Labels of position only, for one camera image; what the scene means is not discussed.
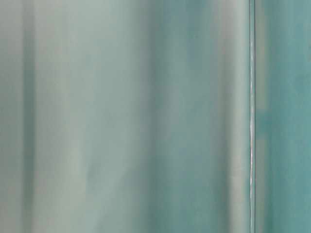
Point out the clear acrylic panel edge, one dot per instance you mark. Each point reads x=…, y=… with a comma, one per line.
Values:
x=252, y=69

